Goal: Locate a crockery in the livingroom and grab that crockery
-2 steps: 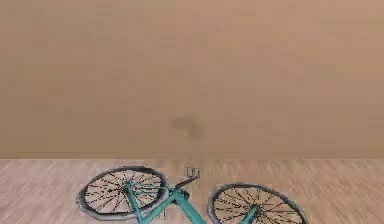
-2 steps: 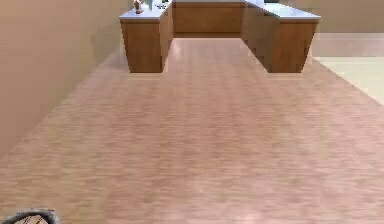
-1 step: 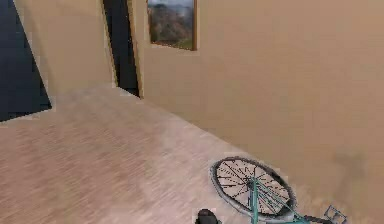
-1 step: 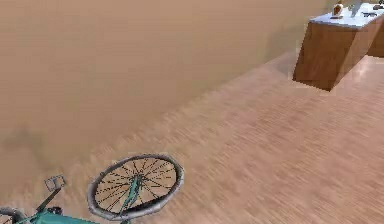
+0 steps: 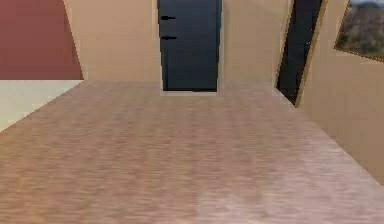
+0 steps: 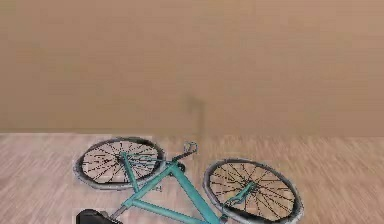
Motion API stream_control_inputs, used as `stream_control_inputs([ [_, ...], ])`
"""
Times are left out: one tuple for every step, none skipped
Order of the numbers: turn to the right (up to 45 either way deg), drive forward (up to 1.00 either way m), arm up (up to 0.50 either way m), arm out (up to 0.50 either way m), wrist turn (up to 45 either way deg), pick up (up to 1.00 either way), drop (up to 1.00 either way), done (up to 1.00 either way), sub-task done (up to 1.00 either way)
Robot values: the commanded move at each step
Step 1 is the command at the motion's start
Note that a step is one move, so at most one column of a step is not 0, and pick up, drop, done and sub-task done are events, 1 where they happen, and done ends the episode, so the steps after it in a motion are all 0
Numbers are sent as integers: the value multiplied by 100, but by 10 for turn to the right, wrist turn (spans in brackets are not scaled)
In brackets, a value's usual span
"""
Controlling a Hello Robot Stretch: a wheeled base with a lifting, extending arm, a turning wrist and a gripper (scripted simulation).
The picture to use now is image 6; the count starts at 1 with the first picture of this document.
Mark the teal bicycle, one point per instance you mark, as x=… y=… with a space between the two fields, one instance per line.
x=180 y=180

